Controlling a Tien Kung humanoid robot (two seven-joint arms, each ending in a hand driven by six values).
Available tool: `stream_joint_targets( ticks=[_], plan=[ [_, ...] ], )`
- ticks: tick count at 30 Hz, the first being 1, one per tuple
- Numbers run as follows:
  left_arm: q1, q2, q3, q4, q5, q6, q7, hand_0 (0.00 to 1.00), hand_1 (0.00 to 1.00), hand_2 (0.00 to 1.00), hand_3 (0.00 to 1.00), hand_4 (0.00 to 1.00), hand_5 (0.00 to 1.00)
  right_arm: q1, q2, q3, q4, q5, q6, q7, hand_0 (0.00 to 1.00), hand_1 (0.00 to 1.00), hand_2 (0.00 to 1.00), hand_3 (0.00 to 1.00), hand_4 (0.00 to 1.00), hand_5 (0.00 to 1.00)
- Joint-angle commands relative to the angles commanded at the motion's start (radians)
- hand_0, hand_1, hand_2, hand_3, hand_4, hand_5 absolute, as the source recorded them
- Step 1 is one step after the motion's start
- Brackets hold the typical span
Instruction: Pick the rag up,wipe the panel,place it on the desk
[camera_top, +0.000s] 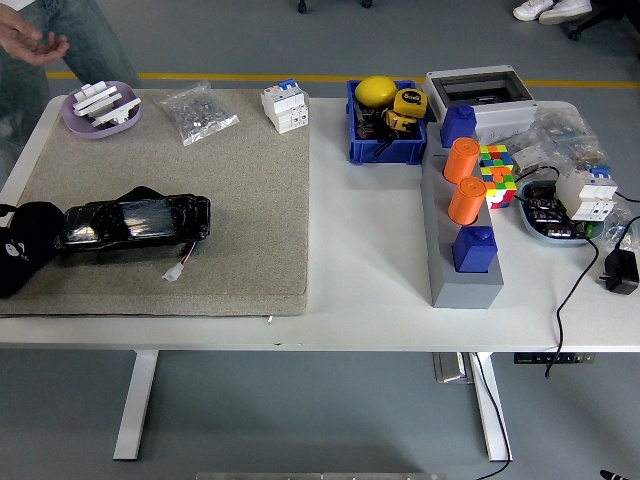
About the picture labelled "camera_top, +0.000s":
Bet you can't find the white plastic clip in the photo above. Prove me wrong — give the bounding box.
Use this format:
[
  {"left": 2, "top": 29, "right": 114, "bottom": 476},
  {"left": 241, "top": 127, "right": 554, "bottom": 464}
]
[
  {"left": 89, "top": 97, "right": 143, "bottom": 126},
  {"left": 73, "top": 79, "right": 123, "bottom": 117}
]

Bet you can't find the yellow round case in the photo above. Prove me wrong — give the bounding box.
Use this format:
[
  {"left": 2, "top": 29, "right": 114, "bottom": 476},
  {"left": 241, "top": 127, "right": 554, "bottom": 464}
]
[{"left": 354, "top": 75, "right": 399, "bottom": 109}]

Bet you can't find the glossy black panel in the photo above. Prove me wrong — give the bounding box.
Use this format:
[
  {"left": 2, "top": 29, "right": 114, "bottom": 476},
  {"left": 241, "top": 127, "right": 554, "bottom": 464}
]
[{"left": 53, "top": 186, "right": 212, "bottom": 256}]

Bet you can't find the grey block holder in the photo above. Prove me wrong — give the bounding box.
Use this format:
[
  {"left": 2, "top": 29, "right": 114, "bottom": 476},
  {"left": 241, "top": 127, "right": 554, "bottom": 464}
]
[{"left": 419, "top": 130, "right": 505, "bottom": 310}]

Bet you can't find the white circuit breaker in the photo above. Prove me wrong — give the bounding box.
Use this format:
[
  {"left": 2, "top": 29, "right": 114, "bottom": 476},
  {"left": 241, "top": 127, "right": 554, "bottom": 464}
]
[
  {"left": 554, "top": 164, "right": 619, "bottom": 222},
  {"left": 259, "top": 78, "right": 310, "bottom": 135}
]

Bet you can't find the clear bag of screws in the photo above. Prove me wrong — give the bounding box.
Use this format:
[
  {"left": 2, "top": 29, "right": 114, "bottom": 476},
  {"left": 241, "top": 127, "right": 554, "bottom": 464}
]
[{"left": 152, "top": 79, "right": 240, "bottom": 148}]

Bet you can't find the clear bag of parts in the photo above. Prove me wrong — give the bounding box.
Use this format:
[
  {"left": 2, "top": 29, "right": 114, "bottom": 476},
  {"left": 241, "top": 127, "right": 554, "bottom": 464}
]
[
  {"left": 509, "top": 107, "right": 614, "bottom": 176},
  {"left": 592, "top": 192, "right": 640, "bottom": 256}
]

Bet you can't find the black cable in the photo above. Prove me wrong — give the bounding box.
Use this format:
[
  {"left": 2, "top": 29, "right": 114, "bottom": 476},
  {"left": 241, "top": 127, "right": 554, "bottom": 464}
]
[
  {"left": 512, "top": 166, "right": 600, "bottom": 380},
  {"left": 469, "top": 352, "right": 512, "bottom": 480}
]

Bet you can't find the black chair base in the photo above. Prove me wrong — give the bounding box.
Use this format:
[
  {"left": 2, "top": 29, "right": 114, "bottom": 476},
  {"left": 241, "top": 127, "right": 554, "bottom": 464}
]
[{"left": 567, "top": 0, "right": 640, "bottom": 41}]

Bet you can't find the black table control panel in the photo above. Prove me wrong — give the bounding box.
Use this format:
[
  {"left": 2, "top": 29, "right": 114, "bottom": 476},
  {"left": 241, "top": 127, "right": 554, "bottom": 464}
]
[{"left": 513, "top": 352, "right": 596, "bottom": 365}]

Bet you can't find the yellow black tape measure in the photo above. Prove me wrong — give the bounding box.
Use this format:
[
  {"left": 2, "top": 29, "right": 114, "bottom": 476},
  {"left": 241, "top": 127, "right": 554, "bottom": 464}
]
[{"left": 382, "top": 108, "right": 419, "bottom": 134}]

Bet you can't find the person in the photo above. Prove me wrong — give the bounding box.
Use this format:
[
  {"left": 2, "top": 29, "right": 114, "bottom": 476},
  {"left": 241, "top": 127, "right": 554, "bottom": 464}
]
[{"left": 0, "top": 0, "right": 144, "bottom": 139}]

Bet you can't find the blue block with knob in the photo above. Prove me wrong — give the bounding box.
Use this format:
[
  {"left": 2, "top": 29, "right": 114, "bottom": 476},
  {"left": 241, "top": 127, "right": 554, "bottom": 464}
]
[
  {"left": 451, "top": 225, "right": 499, "bottom": 274},
  {"left": 439, "top": 103, "right": 477, "bottom": 149}
]

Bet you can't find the orange cylinder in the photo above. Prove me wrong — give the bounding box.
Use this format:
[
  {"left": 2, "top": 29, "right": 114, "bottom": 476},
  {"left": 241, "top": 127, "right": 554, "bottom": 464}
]
[
  {"left": 447, "top": 176, "right": 487, "bottom": 226},
  {"left": 443, "top": 137, "right": 481, "bottom": 185}
]

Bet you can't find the grey-brown table mat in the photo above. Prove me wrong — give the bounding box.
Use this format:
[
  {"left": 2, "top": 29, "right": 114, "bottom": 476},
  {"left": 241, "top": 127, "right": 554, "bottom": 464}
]
[{"left": 0, "top": 88, "right": 311, "bottom": 319}]

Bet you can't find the black brown tool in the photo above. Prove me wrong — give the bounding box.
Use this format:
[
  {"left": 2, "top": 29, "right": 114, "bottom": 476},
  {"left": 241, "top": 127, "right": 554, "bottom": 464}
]
[{"left": 355, "top": 107, "right": 384, "bottom": 142}]

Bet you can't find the blue plastic bin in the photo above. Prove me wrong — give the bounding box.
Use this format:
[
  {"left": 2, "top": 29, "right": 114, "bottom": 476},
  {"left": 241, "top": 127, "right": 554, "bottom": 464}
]
[{"left": 345, "top": 78, "right": 429, "bottom": 166}]

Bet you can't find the white table leg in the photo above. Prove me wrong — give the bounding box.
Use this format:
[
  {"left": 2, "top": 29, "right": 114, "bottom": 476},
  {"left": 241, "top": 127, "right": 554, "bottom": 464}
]
[
  {"left": 472, "top": 352, "right": 514, "bottom": 463},
  {"left": 112, "top": 349, "right": 160, "bottom": 461}
]

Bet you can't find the grey enclosure box clear lid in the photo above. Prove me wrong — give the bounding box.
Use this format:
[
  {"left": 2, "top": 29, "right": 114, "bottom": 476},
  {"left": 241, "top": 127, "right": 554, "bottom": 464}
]
[{"left": 424, "top": 65, "right": 539, "bottom": 146}]

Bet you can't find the black electronic module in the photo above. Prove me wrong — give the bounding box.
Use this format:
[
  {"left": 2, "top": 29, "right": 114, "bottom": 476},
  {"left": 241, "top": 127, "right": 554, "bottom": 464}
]
[{"left": 523, "top": 183, "right": 587, "bottom": 239}]

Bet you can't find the person's hand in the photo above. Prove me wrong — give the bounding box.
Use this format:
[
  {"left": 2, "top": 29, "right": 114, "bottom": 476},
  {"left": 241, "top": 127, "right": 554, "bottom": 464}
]
[{"left": 0, "top": 12, "right": 70, "bottom": 66}]

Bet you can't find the light blue dish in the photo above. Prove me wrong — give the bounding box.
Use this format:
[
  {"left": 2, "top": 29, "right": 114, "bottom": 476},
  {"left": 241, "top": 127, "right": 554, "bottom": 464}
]
[{"left": 516, "top": 179, "right": 606, "bottom": 248}]

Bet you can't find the black power adapter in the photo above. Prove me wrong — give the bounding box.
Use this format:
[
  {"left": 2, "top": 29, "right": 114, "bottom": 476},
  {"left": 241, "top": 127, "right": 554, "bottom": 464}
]
[{"left": 598, "top": 248, "right": 640, "bottom": 295}]

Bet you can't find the white shoe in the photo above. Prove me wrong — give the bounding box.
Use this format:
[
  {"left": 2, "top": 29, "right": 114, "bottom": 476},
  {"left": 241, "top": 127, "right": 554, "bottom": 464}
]
[
  {"left": 512, "top": 0, "right": 555, "bottom": 21},
  {"left": 538, "top": 0, "right": 594, "bottom": 26}
]

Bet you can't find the grey box under table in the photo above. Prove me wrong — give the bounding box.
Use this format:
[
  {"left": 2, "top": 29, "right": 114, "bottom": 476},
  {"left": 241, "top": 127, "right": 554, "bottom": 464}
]
[{"left": 432, "top": 352, "right": 474, "bottom": 385}]

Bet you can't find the black adapter cord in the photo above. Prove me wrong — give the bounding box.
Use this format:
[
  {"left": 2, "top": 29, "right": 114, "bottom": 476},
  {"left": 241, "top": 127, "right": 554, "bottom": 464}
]
[{"left": 612, "top": 215, "right": 640, "bottom": 251}]

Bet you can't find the wire lead with white connector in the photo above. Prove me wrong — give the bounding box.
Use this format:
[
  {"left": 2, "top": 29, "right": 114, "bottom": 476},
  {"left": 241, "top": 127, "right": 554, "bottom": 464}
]
[{"left": 161, "top": 241, "right": 197, "bottom": 282}]

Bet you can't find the purple dish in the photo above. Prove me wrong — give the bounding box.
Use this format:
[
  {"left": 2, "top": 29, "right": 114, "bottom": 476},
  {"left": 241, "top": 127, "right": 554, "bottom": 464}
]
[{"left": 60, "top": 80, "right": 143, "bottom": 140}]

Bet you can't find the colourful puzzle cube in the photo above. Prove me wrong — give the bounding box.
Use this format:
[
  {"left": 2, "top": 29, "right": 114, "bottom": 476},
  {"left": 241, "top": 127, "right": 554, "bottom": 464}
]
[{"left": 477, "top": 143, "right": 519, "bottom": 210}]

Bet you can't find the black rag with white marks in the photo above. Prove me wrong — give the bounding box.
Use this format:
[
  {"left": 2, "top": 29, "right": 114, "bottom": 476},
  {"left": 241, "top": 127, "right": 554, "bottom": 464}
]
[{"left": 0, "top": 201, "right": 65, "bottom": 300}]

